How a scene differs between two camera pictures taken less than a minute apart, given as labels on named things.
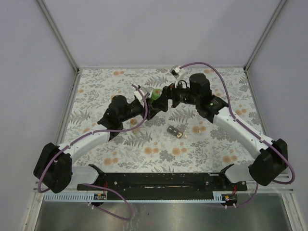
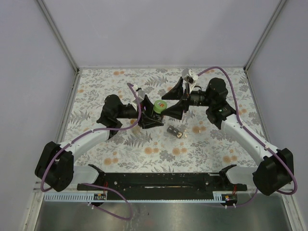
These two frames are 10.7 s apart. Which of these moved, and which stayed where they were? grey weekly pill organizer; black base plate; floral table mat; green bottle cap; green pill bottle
Moved: green pill bottle; green bottle cap
Stayed: grey weekly pill organizer; floral table mat; black base plate
